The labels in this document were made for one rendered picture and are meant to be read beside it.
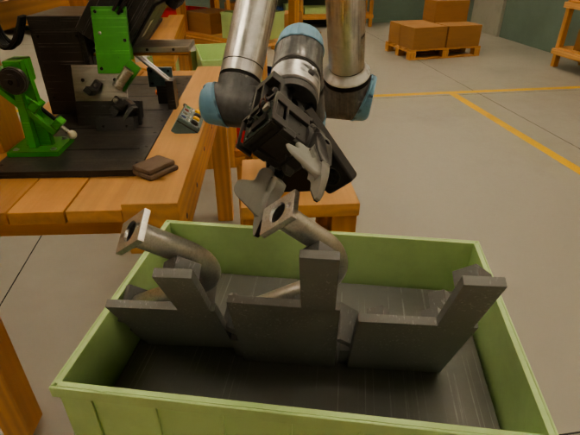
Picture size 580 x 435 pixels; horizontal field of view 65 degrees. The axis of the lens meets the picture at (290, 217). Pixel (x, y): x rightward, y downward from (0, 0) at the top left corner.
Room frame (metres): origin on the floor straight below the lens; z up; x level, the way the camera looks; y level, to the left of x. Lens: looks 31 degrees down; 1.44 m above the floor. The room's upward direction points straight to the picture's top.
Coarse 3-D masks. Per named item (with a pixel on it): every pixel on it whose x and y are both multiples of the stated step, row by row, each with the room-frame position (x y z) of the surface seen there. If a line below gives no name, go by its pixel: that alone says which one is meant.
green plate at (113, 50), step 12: (96, 12) 1.62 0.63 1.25; (108, 12) 1.62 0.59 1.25; (120, 12) 1.62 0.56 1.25; (96, 24) 1.61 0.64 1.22; (108, 24) 1.61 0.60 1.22; (120, 24) 1.61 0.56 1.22; (96, 36) 1.60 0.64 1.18; (108, 36) 1.60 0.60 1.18; (120, 36) 1.60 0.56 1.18; (96, 48) 1.59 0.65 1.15; (108, 48) 1.59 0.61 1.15; (120, 48) 1.59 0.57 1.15; (132, 48) 1.67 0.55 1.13; (108, 60) 1.58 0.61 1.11; (120, 60) 1.58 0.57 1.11; (108, 72) 1.57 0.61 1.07
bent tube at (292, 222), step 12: (276, 204) 0.46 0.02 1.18; (288, 204) 0.44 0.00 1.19; (264, 216) 0.46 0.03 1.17; (276, 216) 0.46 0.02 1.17; (288, 216) 0.42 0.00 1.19; (300, 216) 0.45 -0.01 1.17; (264, 228) 0.44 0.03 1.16; (276, 228) 0.43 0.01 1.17; (288, 228) 0.43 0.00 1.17; (300, 228) 0.44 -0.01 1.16; (312, 228) 0.45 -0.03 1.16; (324, 228) 0.46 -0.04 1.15; (300, 240) 0.44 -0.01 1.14; (312, 240) 0.44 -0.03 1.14; (324, 240) 0.45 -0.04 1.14; (336, 240) 0.46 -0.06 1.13; (288, 288) 0.51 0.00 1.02
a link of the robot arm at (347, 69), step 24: (336, 0) 1.03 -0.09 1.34; (360, 0) 1.03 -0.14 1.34; (336, 24) 1.05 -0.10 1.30; (360, 24) 1.05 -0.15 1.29; (336, 48) 1.07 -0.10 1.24; (360, 48) 1.08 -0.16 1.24; (336, 72) 1.10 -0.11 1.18; (360, 72) 1.10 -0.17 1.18; (336, 96) 1.11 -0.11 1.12; (360, 96) 1.10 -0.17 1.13; (360, 120) 1.13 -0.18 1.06
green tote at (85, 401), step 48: (192, 240) 0.78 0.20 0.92; (240, 240) 0.76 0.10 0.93; (288, 240) 0.75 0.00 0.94; (384, 240) 0.73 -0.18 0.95; (432, 240) 0.72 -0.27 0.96; (144, 288) 0.64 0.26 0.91; (432, 288) 0.72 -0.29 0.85; (96, 336) 0.48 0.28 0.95; (480, 336) 0.57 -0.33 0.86; (96, 384) 0.45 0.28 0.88; (528, 384) 0.39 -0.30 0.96; (96, 432) 0.38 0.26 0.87; (144, 432) 0.37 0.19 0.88; (192, 432) 0.36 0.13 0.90; (240, 432) 0.36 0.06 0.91; (288, 432) 0.34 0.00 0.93; (336, 432) 0.34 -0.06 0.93; (384, 432) 0.33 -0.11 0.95; (432, 432) 0.32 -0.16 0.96; (480, 432) 0.32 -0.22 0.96; (528, 432) 0.35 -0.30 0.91
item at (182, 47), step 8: (144, 40) 1.86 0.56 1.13; (152, 40) 1.86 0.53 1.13; (160, 40) 1.86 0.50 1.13; (168, 40) 1.86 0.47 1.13; (176, 40) 1.86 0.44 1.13; (184, 40) 1.86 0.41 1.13; (192, 40) 1.86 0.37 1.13; (136, 48) 1.71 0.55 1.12; (144, 48) 1.71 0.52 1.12; (152, 48) 1.72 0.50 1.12; (160, 48) 1.72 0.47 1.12; (168, 48) 1.72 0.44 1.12; (176, 48) 1.72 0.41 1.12; (184, 48) 1.72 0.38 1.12
